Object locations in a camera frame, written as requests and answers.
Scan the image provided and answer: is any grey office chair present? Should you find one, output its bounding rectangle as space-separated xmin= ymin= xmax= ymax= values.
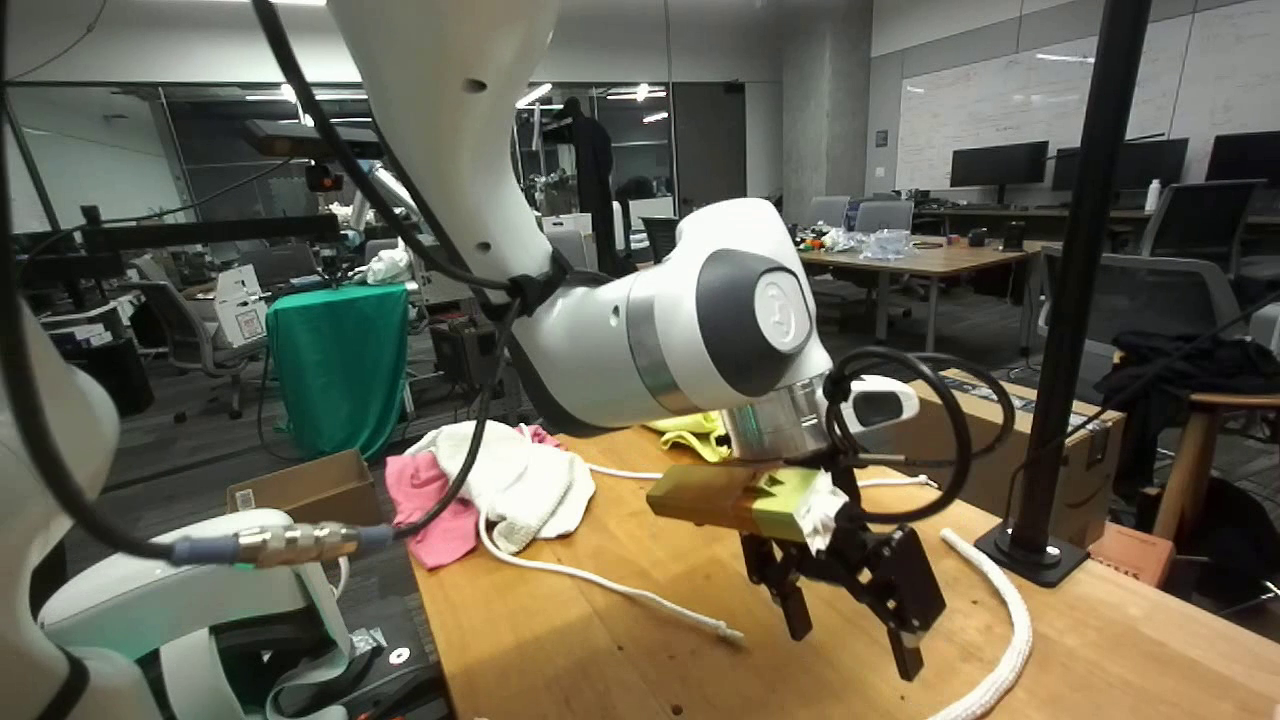
xmin=1036 ymin=253 xmax=1254 ymax=391

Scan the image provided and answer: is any round wooden stool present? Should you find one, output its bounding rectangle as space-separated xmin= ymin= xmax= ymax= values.
xmin=1154 ymin=387 xmax=1280 ymax=542

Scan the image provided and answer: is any black mount bar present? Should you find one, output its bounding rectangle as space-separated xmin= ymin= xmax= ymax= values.
xmin=12 ymin=207 xmax=343 ymax=289

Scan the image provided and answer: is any hot pink cloth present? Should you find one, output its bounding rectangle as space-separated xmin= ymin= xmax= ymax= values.
xmin=381 ymin=419 xmax=561 ymax=577

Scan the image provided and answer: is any cardboard box with black tape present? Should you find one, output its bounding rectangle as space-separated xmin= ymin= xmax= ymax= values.
xmin=903 ymin=364 xmax=1131 ymax=551

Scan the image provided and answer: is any white towel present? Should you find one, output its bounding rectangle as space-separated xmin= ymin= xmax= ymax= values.
xmin=403 ymin=416 xmax=599 ymax=558

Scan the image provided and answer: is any small open cardboard box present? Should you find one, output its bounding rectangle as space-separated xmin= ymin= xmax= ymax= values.
xmin=224 ymin=447 xmax=398 ymax=555

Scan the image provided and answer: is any thick white braided rope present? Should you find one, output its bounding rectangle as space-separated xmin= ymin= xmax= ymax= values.
xmin=927 ymin=522 xmax=1039 ymax=720

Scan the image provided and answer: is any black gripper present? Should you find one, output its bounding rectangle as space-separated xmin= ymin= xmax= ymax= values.
xmin=736 ymin=510 xmax=954 ymax=682

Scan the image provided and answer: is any black pole stand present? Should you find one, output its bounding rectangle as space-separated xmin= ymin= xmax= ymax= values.
xmin=973 ymin=0 xmax=1159 ymax=592

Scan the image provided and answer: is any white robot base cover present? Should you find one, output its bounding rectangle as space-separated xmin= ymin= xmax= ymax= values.
xmin=38 ymin=503 xmax=361 ymax=720

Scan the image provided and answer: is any long wooden desk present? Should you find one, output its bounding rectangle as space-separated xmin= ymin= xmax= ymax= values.
xmin=796 ymin=236 xmax=1064 ymax=373

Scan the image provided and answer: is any black computer monitor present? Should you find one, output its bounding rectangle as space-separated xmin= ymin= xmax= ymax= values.
xmin=1200 ymin=129 xmax=1280 ymax=189
xmin=1052 ymin=132 xmax=1192 ymax=193
xmin=950 ymin=137 xmax=1052 ymax=193

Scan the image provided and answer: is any yellow cloth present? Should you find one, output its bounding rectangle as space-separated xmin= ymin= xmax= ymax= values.
xmin=643 ymin=409 xmax=736 ymax=467

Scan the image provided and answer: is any green cloth cover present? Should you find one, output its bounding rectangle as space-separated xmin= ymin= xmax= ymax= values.
xmin=261 ymin=276 xmax=413 ymax=465

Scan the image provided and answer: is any reddish flat board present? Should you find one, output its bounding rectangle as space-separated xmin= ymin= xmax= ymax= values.
xmin=1085 ymin=520 xmax=1179 ymax=592

